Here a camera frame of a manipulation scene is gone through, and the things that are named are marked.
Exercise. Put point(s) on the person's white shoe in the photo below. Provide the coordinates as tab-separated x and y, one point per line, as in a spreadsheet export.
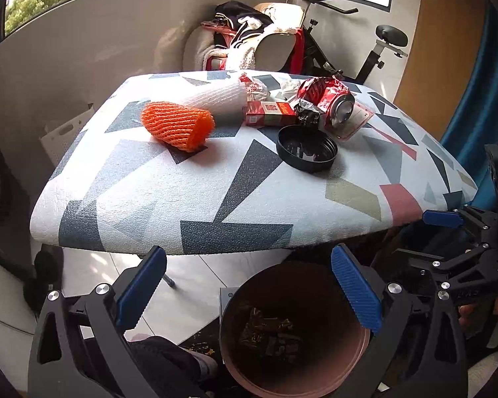
205	365

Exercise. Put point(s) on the black slipper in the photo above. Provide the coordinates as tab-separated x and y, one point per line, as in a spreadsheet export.
41	277

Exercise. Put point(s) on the white fleece blanket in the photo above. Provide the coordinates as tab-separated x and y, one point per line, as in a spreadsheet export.
242	56

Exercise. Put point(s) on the black exercise bike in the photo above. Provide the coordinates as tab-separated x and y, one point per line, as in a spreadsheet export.
369	66

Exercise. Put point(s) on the brown round waste bin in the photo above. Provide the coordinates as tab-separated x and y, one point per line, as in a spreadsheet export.
315	298

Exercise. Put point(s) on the red cloth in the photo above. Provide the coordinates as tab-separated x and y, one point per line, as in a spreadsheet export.
298	49

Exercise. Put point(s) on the black round lid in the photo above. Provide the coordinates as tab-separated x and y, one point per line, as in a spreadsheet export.
307	149

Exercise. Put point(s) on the blue curtain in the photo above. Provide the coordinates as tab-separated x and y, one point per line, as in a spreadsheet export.
485	91

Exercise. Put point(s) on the white foam fruit net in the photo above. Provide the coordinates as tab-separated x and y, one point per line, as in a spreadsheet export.
220	97

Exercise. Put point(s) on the curved window with trees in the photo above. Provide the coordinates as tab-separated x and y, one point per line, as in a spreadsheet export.
46	0

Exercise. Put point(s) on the person's right hand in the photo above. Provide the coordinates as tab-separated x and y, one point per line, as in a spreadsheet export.
467	317

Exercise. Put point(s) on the white flat box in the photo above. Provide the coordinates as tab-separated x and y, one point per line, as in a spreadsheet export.
228	302

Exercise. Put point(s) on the orange foam fruit net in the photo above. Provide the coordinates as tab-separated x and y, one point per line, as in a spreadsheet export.
176	124

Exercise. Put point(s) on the black wrapper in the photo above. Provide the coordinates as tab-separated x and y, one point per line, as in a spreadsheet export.
307	114

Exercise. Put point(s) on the red cigarette box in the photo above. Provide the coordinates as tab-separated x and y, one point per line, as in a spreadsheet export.
267	114

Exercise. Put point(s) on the light grey cloth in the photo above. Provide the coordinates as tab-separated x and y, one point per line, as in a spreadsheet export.
493	377

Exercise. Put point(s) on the metal table leg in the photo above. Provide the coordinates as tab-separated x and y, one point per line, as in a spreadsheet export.
169	281

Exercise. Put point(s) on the gold black wrapper scraps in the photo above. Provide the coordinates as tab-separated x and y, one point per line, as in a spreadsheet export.
269	331

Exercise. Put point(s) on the crushed red can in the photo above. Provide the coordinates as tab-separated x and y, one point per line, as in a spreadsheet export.
329	99

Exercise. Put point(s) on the pink plastic package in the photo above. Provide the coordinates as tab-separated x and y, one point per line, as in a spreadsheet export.
356	122

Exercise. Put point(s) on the beige chair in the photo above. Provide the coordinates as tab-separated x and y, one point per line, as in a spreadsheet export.
273	49

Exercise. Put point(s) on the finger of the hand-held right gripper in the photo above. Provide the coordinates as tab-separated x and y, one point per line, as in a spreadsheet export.
441	218
422	262

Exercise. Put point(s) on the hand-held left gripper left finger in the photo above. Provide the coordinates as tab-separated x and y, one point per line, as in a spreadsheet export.
143	288

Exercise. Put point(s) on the geometric patterned tablecloth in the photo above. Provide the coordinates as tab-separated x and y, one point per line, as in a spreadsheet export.
215	182

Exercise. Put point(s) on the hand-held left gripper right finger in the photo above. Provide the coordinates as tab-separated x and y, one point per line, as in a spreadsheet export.
356	294

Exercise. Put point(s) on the dark clothes pile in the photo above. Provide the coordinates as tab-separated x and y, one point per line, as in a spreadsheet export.
242	23

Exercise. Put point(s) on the wooden door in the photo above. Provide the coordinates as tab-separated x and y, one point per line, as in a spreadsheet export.
443	37

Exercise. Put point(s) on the white plastic board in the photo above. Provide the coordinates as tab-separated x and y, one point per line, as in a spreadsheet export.
64	137

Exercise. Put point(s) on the red white wrapper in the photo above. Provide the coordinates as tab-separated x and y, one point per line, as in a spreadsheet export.
255	87

